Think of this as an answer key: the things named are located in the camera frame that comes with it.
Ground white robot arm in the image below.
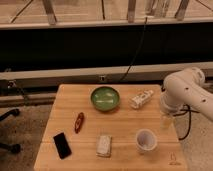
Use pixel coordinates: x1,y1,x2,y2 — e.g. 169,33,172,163
159,67,213,129

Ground green ceramic bowl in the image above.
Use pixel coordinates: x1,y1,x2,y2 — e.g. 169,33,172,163
90,86,120,112

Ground white paper cup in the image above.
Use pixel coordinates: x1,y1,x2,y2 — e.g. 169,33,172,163
135,129,157,154

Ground white rectangular sponge block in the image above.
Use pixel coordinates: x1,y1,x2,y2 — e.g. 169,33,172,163
96,135,112,157

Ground wooden table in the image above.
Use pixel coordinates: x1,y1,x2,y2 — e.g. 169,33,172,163
34,84,188,171

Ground red pocket knife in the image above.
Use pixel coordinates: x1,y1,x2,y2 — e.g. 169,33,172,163
74,112,84,134

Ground black smartphone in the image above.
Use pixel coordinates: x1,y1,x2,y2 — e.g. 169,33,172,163
53,133,72,159

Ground black office chair base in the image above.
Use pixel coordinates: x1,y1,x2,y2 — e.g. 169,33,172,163
0,108,22,155

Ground black floor cable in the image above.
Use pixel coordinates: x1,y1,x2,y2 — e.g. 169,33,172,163
173,104,200,141

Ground black hanging cable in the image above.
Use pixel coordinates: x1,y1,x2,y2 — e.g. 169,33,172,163
119,16,149,82

